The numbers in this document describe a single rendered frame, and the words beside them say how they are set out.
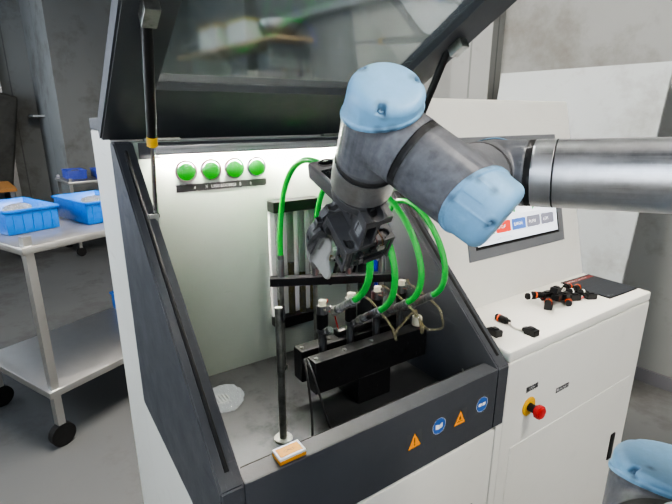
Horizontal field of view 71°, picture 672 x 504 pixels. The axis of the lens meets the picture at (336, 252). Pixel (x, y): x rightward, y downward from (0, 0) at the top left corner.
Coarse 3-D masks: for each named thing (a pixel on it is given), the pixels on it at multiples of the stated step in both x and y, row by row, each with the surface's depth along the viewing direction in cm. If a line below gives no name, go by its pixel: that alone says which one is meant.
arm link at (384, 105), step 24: (360, 72) 43; (384, 72) 43; (408, 72) 44; (360, 96) 42; (384, 96) 42; (408, 96) 42; (360, 120) 43; (384, 120) 42; (408, 120) 42; (432, 120) 46; (360, 144) 45; (384, 144) 44; (360, 168) 48; (384, 168) 45
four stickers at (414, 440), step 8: (480, 400) 105; (464, 408) 102; (480, 408) 106; (456, 416) 101; (464, 416) 103; (440, 424) 99; (456, 424) 102; (416, 432) 95; (432, 432) 98; (440, 432) 99; (408, 440) 94; (416, 440) 95; (408, 448) 94
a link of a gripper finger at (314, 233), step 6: (318, 222) 63; (312, 228) 64; (318, 228) 64; (306, 234) 66; (312, 234) 64; (318, 234) 64; (324, 234) 65; (306, 240) 67; (312, 240) 66; (318, 240) 66; (306, 246) 69; (312, 246) 67; (312, 252) 68
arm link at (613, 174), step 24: (504, 144) 52; (528, 144) 51; (552, 144) 49; (576, 144) 48; (600, 144) 47; (624, 144) 46; (648, 144) 45; (528, 168) 50; (552, 168) 48; (576, 168) 47; (600, 168) 46; (624, 168) 45; (648, 168) 44; (528, 192) 50; (552, 192) 49; (576, 192) 48; (600, 192) 47; (624, 192) 46; (648, 192) 45
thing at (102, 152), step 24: (96, 120) 114; (96, 144) 120; (96, 168) 127; (120, 240) 112; (120, 264) 118; (120, 288) 125; (120, 312) 132; (120, 336) 141; (144, 408) 123; (144, 432) 130; (144, 456) 138; (144, 480) 148
